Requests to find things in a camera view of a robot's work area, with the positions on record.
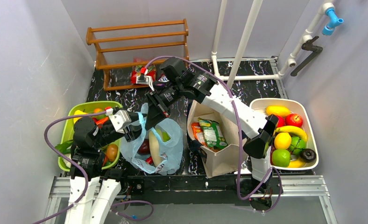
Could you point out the red snack bag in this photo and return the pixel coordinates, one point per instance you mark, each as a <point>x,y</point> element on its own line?
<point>137,69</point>

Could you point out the green Fox's candy bag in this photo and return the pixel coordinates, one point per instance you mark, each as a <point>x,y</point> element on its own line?
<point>213,135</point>

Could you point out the yellow mango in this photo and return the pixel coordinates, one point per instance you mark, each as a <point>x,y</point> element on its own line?
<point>278,110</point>

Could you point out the red peach apple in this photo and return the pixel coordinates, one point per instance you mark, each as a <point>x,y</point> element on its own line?
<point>294,119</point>

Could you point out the white fruit tray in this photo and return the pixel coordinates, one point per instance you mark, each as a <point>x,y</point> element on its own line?
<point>260,105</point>

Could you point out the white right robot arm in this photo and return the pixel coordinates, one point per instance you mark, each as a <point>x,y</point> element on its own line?
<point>258,128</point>

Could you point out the brown potato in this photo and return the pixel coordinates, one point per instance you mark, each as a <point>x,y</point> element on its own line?
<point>112,152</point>

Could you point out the yellow bell pepper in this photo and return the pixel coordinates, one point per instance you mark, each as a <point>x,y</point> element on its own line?
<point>78,112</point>

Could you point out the light blue plastic bag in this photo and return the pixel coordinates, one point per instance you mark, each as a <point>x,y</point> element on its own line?
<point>171,151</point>

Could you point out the wooden shelf rack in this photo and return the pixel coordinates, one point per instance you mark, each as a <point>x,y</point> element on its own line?
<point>133,46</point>

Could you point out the red chili pepper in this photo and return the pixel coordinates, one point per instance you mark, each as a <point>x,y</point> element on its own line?
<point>149,161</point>

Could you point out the green orange mango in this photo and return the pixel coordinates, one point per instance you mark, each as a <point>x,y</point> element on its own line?
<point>101,116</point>

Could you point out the beige canvas tote bag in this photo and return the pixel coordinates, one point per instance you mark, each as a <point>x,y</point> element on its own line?
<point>215,163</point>

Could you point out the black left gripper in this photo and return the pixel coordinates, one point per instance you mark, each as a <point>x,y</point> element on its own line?
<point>132,129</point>

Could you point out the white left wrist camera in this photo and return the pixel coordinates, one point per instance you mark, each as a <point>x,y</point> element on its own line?
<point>119,118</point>

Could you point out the blue pipe valve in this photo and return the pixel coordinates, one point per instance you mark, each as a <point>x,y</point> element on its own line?
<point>334,21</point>

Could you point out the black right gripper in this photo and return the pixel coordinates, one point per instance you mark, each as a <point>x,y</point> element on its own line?
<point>156,105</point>

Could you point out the yellow banana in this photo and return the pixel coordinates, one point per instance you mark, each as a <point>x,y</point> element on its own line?
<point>295,160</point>

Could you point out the white radish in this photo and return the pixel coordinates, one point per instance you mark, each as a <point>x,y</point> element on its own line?
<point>154,147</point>

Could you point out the orange snack bag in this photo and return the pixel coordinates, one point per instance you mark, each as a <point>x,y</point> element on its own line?
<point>198,133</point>

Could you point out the dark red apple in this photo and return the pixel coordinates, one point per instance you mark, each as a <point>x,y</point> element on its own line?
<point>144,148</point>

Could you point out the white pvc pipe frame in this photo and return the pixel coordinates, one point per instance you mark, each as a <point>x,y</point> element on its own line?
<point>304,52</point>

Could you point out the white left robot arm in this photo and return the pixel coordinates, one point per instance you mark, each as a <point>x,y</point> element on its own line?
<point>92,192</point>

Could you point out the dark mangosteen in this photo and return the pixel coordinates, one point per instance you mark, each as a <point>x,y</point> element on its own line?
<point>308,155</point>

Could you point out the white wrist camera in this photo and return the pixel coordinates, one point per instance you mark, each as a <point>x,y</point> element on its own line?
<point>145,77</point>
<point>119,118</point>

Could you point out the green lettuce leaf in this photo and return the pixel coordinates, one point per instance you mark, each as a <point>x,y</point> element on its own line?
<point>65,147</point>

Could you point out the green custard apple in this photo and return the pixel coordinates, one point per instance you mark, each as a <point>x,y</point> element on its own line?
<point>165,136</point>
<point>297,145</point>

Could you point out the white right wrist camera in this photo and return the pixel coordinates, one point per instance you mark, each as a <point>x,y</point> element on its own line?
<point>145,77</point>

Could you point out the purple Fox's candy bag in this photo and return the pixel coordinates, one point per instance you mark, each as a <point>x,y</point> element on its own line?
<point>163,78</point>

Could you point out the orange carrot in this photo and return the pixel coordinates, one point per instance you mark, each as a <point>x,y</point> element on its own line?
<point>102,121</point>

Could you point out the green vegetable basket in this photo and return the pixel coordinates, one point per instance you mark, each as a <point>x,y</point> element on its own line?
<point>68,131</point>

